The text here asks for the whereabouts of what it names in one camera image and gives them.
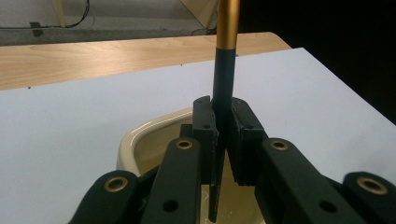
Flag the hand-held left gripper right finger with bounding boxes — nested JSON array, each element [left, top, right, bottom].
[[226, 97, 369, 224]]

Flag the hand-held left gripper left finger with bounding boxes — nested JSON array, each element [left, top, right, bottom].
[[139, 95, 219, 224]]

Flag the beige ceramic cup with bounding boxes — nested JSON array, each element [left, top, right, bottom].
[[116, 106, 266, 224]]

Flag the black and gold pen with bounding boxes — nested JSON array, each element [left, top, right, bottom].
[[207, 0, 242, 224]]

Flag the white table cover sheet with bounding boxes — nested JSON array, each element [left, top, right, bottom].
[[0, 47, 396, 224]]

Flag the dark floor tape piece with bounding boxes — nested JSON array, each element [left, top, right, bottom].
[[29, 21, 45, 37]]

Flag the thin black looped cable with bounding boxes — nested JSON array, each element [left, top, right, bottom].
[[190, 26, 218, 36]]

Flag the black floor cable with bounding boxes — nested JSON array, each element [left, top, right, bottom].
[[0, 0, 92, 31]]

